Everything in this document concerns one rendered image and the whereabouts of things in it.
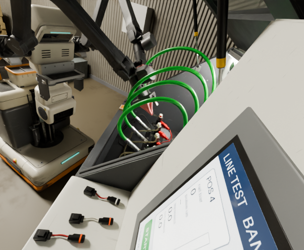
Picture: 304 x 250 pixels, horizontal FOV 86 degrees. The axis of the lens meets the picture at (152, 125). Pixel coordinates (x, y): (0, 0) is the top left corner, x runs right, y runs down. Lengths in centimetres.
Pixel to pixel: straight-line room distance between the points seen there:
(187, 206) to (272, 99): 17
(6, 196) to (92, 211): 137
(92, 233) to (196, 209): 39
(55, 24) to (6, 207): 141
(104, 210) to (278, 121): 52
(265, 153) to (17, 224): 170
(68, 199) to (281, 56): 61
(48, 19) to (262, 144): 111
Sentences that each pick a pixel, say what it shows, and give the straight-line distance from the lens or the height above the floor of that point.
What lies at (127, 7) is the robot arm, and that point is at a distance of 107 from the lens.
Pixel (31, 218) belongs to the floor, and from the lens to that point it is 174.
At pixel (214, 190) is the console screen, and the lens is 22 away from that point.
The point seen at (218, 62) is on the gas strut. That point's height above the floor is 146.
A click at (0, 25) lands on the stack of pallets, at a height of 34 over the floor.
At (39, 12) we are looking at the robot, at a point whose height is 136.
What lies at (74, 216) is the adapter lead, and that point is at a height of 100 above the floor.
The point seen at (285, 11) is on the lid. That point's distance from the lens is 39.
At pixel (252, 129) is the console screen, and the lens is 21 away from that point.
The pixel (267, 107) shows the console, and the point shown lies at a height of 146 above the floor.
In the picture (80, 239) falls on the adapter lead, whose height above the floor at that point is 100.
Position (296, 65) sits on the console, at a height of 151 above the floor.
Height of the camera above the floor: 152
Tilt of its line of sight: 35 degrees down
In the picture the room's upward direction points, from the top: 17 degrees clockwise
